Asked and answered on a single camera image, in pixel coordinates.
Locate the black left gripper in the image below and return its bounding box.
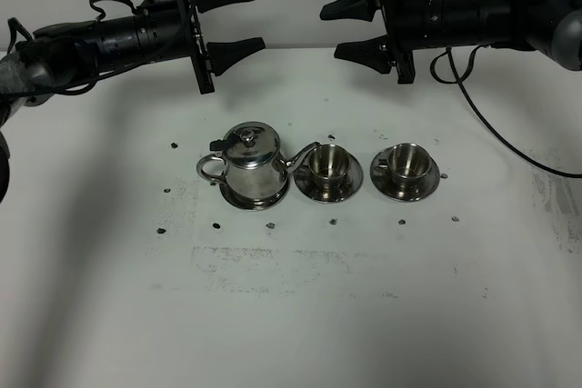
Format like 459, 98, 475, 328
135, 0, 266, 95

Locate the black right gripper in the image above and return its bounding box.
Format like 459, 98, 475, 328
319, 0, 433, 85

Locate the stainless steel teapot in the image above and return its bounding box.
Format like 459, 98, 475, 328
196, 121, 320, 199

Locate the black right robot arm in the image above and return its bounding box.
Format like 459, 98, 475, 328
320, 0, 581, 85

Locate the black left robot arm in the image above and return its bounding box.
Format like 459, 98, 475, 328
1, 0, 266, 123

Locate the left stainless steel teacup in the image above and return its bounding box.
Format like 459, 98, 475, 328
295, 144, 351, 189

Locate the stainless steel teacup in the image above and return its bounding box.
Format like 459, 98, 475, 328
295, 144, 351, 189
375, 143, 433, 188

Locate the right stainless steel teacup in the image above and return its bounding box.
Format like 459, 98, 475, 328
375, 143, 433, 188

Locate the steel teapot saucer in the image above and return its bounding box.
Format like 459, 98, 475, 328
220, 180, 290, 211

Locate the right steel cup saucer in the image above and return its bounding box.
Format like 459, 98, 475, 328
369, 149, 440, 202

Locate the steel cup saucer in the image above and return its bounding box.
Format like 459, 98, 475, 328
369, 149, 440, 202
294, 154, 364, 204

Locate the left steel cup saucer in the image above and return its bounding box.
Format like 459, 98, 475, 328
294, 154, 364, 204

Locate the black right camera cable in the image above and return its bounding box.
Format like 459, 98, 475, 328
429, 45, 582, 178

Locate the black camera cable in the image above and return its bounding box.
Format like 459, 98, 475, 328
429, 45, 582, 178
6, 0, 151, 94

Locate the black left camera cable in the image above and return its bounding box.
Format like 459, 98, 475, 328
6, 0, 151, 94

